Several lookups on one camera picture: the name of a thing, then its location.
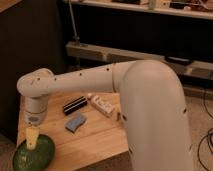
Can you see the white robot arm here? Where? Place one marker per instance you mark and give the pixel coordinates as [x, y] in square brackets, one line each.
[152, 101]

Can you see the white upper shelf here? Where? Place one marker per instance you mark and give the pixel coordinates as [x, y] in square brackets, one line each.
[143, 8]

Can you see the green ceramic bowl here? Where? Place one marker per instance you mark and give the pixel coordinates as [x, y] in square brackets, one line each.
[34, 160]

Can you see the black striped box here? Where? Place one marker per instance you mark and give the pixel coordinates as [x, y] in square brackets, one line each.
[74, 105]

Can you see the blue sponge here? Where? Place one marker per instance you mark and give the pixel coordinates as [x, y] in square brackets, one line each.
[73, 124]

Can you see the black flat device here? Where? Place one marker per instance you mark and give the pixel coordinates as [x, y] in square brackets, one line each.
[179, 61]

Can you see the wooden table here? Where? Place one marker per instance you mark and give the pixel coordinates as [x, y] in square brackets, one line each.
[99, 138]

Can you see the metal stand pole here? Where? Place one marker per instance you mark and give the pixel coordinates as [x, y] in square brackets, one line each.
[76, 37]

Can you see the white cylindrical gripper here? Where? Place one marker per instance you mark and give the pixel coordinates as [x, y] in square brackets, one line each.
[35, 111]

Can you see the white low shelf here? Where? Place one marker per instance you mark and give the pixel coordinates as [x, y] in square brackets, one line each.
[195, 69]

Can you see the white bottle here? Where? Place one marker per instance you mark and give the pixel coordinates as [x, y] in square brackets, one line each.
[102, 106]

